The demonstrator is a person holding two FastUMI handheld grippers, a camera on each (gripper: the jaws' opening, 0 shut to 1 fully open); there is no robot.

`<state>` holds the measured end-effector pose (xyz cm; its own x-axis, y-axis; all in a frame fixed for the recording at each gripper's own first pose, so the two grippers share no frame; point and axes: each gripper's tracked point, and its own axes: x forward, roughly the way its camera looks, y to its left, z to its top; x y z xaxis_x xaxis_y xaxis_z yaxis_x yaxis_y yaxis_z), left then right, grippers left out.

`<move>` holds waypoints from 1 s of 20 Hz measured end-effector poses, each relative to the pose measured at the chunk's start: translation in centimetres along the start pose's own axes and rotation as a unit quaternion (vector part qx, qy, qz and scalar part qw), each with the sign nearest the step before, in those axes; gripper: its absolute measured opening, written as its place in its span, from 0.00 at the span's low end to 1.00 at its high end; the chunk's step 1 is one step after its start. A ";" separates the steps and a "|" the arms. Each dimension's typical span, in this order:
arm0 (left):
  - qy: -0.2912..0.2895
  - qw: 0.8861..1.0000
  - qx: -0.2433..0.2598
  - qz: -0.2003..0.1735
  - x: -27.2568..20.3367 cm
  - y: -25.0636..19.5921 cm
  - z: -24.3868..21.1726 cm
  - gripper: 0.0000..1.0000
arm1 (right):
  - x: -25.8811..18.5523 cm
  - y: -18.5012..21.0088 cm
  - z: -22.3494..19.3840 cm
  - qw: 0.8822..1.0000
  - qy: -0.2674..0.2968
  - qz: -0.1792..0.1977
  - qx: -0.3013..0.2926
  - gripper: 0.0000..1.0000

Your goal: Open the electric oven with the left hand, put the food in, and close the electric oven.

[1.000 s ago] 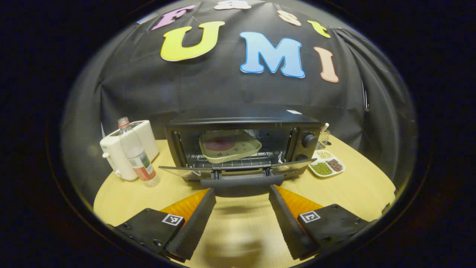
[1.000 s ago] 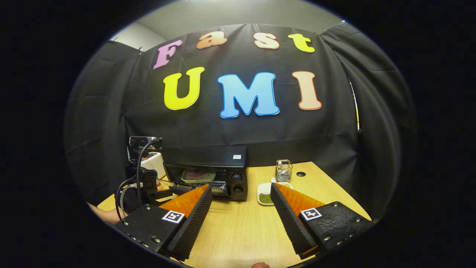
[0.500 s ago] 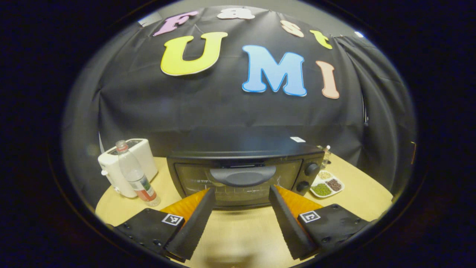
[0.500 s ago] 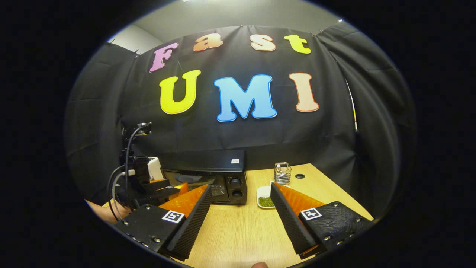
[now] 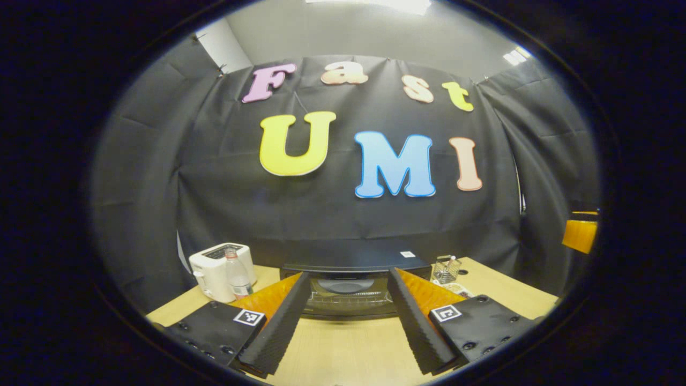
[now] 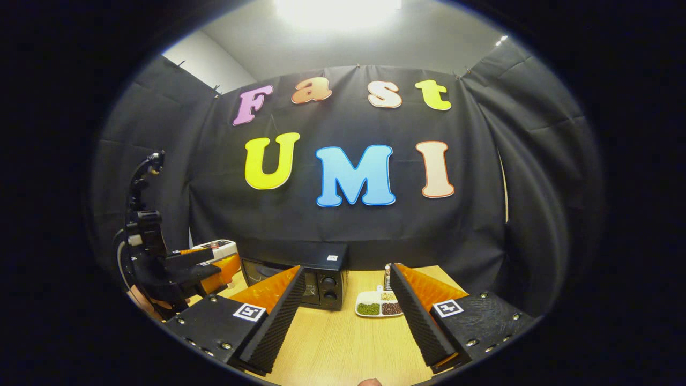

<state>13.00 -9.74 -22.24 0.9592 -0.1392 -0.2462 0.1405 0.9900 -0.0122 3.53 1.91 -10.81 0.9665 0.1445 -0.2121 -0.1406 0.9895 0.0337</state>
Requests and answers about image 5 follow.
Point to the large ceiling light panel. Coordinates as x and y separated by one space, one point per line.
375 4

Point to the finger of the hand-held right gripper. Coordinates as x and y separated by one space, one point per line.
580 233

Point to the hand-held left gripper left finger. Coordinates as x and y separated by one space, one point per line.
278 327

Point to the white divided tray of beans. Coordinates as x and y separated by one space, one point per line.
456 290

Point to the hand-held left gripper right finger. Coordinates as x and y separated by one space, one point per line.
415 327

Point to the small ceiling light panel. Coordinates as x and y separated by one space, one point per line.
516 55

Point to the clear bottle with red label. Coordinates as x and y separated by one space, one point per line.
238 279

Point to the black electric oven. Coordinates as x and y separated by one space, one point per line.
348 292

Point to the white toaster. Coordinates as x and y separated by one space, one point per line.
211 273

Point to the black backdrop cloth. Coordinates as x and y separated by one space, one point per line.
214 187

